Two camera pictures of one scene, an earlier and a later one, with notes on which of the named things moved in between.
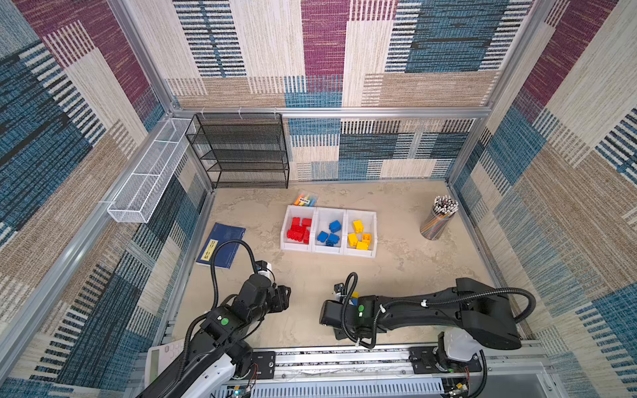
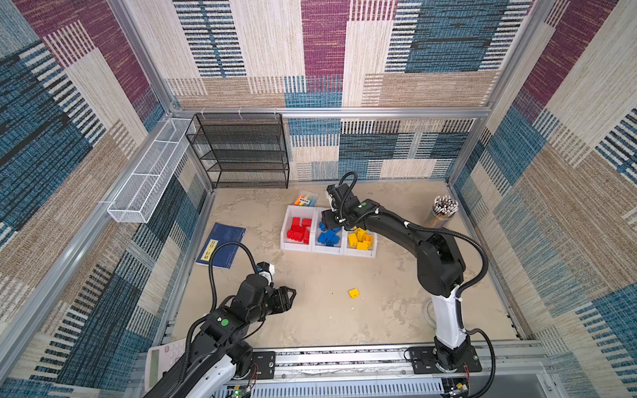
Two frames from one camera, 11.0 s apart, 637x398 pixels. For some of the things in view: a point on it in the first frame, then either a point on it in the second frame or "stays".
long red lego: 296,235 stays
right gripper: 341,334 → 327,220
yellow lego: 352,240 stays
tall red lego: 296,232 stays
